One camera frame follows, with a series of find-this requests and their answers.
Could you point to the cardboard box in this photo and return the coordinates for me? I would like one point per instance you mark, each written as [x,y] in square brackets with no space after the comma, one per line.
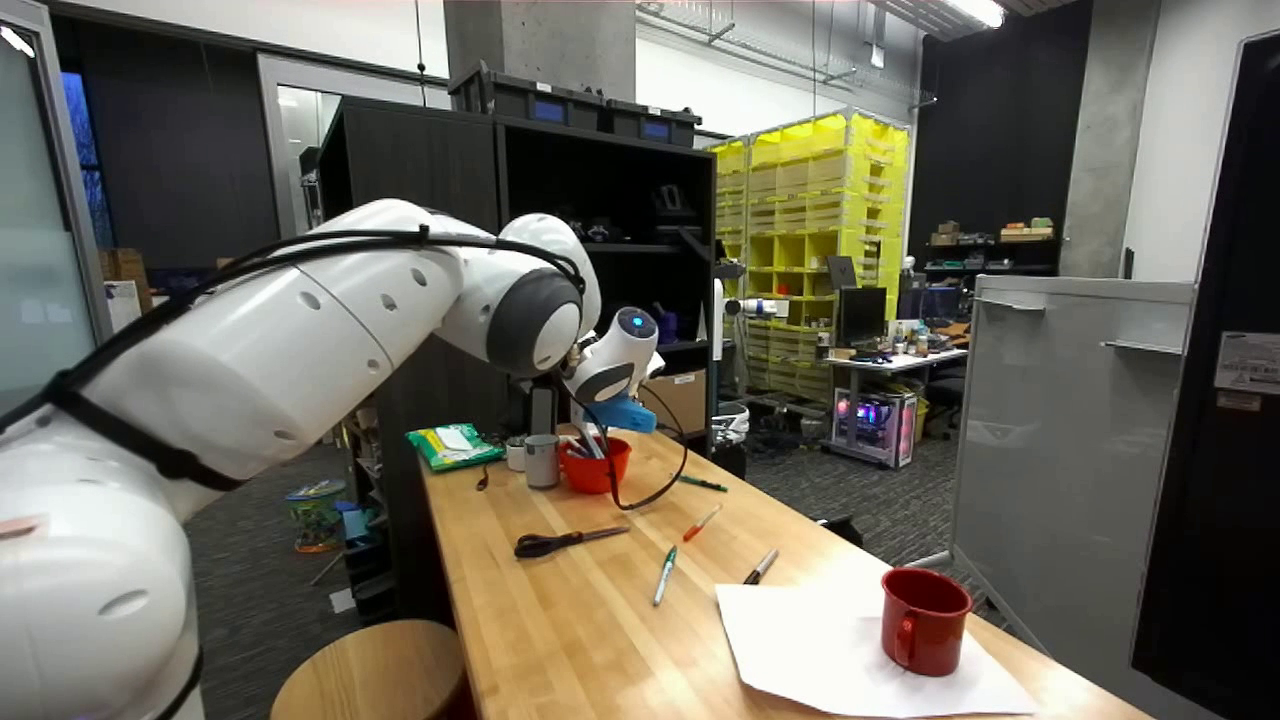
[682,401]

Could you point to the black computer monitor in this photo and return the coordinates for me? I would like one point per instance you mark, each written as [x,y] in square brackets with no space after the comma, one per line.
[863,317]

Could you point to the dark background shelf unit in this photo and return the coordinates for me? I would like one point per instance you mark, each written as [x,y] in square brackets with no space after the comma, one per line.
[993,243]

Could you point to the white paper sheet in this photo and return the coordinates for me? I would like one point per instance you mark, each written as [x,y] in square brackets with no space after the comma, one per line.
[824,655]

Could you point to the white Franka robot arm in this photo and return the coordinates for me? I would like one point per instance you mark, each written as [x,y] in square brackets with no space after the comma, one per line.
[265,361]

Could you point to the yellow storage rack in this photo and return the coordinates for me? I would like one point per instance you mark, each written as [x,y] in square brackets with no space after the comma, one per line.
[814,243]

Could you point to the small blue floor box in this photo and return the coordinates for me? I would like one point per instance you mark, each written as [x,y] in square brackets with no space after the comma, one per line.
[354,523]

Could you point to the computer case with lights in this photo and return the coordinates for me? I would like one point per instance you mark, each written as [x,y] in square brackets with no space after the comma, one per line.
[873,426]

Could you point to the black scissors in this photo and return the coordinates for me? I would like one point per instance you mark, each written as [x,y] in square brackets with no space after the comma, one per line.
[561,542]

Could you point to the white paper sign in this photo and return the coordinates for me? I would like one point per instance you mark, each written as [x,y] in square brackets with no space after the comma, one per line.
[1251,361]

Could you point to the round wooden stool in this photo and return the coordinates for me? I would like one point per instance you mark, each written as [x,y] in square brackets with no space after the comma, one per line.
[375,674]

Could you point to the red pen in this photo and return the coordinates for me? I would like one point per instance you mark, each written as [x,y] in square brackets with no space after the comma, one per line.
[701,524]

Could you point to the dark green pen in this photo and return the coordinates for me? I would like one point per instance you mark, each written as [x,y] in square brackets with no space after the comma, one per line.
[701,481]

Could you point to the green wipes packet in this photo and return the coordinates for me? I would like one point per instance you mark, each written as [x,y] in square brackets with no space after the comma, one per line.
[455,447]

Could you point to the green floor basket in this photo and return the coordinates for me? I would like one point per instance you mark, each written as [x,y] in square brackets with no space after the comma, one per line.
[318,516]

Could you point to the green and white marker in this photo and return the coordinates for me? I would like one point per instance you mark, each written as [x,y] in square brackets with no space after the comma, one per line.
[665,578]

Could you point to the grey metal cabinet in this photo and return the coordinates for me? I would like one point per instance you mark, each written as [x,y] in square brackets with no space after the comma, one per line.
[1065,454]

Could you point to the small white plant pot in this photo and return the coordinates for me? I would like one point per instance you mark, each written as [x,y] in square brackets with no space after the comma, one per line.
[512,454]

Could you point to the black shelving unit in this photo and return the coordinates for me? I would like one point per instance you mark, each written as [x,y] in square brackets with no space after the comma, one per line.
[400,152]

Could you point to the orange red mug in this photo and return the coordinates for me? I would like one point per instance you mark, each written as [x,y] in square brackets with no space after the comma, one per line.
[592,475]

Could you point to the cluttered work desk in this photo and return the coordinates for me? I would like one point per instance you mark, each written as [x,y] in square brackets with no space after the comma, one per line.
[894,361]

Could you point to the tall black cabinet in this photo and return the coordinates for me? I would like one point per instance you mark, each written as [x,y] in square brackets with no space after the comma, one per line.
[1226,534]

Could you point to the black pen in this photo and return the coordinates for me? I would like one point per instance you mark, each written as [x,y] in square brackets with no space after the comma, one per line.
[761,566]

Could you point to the dark red mug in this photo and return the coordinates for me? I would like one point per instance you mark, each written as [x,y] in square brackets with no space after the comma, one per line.
[924,621]

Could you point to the white cylindrical mug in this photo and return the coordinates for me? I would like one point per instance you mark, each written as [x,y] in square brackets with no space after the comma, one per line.
[541,460]

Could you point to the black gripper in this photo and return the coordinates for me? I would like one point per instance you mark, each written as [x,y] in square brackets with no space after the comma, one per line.
[582,418]

